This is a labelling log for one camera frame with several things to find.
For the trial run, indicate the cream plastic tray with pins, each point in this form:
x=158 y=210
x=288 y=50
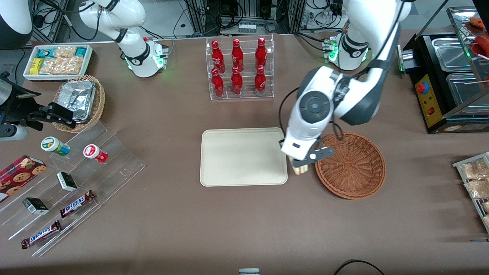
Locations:
x=243 y=156

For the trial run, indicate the triangular sandwich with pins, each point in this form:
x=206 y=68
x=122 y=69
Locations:
x=300 y=170

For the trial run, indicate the red cookie box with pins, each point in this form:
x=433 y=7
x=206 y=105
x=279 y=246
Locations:
x=19 y=175

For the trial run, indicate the clear acrylic stepped display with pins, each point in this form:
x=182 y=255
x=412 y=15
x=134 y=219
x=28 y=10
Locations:
x=114 y=168

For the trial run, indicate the yellow snack packet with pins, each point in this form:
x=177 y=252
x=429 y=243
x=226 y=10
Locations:
x=36 y=66

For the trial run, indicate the teal snack packet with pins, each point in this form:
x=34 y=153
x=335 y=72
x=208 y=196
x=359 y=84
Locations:
x=45 y=52
x=81 y=51

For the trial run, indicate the light wicker basket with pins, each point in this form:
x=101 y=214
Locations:
x=100 y=103

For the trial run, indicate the black hot food machine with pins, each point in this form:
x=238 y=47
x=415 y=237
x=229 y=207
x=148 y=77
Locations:
x=429 y=105

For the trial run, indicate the small clear cracker bag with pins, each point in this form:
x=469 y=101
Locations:
x=65 y=52

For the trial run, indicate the green lid yogurt cup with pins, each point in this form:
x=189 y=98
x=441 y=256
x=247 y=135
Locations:
x=53 y=145

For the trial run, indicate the large clear cracker bag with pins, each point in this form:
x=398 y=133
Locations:
x=63 y=66

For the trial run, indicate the red lid yogurt cup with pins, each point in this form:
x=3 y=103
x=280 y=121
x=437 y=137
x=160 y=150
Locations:
x=93 y=152

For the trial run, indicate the Snickers bar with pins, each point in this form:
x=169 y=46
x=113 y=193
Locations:
x=41 y=234
x=76 y=204

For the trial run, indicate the clear bagged pastry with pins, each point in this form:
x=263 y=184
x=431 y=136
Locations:
x=475 y=169
x=486 y=207
x=486 y=221
x=478 y=188

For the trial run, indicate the small black box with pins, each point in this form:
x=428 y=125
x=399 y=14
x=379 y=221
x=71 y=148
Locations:
x=67 y=181
x=35 y=206

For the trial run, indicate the red soda bottle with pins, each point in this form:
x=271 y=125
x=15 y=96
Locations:
x=260 y=82
x=237 y=55
x=261 y=53
x=218 y=57
x=217 y=84
x=237 y=83

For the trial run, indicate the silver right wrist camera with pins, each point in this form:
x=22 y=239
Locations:
x=13 y=132

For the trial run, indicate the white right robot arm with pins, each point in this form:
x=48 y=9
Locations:
x=133 y=15

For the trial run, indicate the grey object at table edge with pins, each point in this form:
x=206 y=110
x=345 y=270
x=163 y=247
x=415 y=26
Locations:
x=249 y=272

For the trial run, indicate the brown wicker basket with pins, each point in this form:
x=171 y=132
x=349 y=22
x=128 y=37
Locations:
x=351 y=172

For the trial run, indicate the white power strip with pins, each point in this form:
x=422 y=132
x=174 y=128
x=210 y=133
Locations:
x=247 y=27

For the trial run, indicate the tray of packaged snacks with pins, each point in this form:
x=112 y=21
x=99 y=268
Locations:
x=460 y=165

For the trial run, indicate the red emergency stop button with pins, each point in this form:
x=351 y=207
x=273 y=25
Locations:
x=422 y=88

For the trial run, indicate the aluminium foil containers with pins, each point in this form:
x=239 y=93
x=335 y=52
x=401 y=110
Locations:
x=78 y=100

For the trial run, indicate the white snack bin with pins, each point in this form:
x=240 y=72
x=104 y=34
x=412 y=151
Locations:
x=88 y=61

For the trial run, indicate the clear acrylic bottle rack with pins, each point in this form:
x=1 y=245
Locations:
x=246 y=95

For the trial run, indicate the orange fried food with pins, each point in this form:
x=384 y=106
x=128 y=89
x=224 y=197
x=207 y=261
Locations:
x=478 y=22

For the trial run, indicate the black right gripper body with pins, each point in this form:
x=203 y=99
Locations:
x=18 y=110

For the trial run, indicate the steel food pan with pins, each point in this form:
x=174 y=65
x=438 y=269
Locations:
x=464 y=89
x=452 y=53

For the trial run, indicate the red sausage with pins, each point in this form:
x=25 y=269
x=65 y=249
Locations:
x=483 y=45

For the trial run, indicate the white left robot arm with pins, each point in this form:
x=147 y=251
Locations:
x=359 y=99

